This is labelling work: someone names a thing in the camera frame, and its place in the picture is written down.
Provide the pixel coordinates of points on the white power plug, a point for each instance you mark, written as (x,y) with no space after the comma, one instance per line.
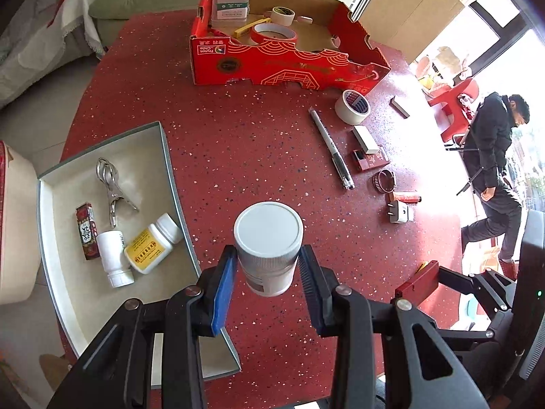
(400,213)

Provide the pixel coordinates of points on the white marker pen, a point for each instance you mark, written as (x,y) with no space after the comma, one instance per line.
(332,149)

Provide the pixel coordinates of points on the yellow utility knife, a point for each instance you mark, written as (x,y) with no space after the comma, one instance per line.
(422,266)

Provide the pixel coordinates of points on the small white bottle orange label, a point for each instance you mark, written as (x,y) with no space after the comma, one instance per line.
(113,255)

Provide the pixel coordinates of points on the white grey blanket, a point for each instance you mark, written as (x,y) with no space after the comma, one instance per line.
(42,38)

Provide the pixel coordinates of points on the yellow plastic piece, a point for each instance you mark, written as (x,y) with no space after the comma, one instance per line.
(249,29)

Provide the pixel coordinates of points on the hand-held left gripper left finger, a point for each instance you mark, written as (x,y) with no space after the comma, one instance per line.
(223,294)

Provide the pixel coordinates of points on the white tape roll blue print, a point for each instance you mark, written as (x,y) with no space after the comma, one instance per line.
(347,113)

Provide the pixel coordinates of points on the yellow white plastic bag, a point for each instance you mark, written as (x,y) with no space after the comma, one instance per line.
(443,61)

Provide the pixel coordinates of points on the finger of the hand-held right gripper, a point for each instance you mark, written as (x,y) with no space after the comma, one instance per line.
(468,333)
(460,280)

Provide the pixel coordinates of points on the white bottle yellow label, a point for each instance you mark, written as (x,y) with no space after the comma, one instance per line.
(149,247)

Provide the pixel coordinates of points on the large white bottle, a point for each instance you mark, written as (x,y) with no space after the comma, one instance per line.
(268,243)

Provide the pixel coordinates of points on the dark red patterned box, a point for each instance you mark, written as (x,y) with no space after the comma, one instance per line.
(85,232)

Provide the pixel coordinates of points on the clear plastic box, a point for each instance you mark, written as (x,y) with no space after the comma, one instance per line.
(230,2)

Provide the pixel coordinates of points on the white tray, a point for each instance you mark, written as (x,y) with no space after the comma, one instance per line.
(68,187)

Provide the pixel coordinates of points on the brown cardboard sheet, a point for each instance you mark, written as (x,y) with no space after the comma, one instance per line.
(413,12)

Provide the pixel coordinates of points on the red cardboard box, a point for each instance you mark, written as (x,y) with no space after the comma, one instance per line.
(298,66)

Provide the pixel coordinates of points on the black folding chair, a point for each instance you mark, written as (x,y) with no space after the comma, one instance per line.
(470,180)

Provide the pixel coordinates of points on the small white block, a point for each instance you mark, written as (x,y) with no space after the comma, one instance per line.
(365,139)

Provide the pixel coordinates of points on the flat white block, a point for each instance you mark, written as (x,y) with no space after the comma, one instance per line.
(399,106)

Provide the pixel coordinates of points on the small red gold-print box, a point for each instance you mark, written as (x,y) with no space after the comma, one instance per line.
(372,159)

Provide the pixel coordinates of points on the cream tape roll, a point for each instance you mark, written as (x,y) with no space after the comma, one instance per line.
(282,17)

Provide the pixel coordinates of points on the red plastic stool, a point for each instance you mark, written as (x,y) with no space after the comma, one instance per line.
(455,98)

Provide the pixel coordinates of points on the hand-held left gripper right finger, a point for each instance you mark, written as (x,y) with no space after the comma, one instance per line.
(317,298)

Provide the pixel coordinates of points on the metal spring clip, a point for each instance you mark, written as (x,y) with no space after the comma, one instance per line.
(111,191)

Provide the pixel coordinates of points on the wooden stool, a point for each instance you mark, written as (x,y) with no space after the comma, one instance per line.
(55,366)

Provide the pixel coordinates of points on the red tape roll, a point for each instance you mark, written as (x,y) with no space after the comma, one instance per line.
(254,33)

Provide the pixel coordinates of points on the long red lighter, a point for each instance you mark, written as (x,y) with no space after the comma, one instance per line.
(402,197)

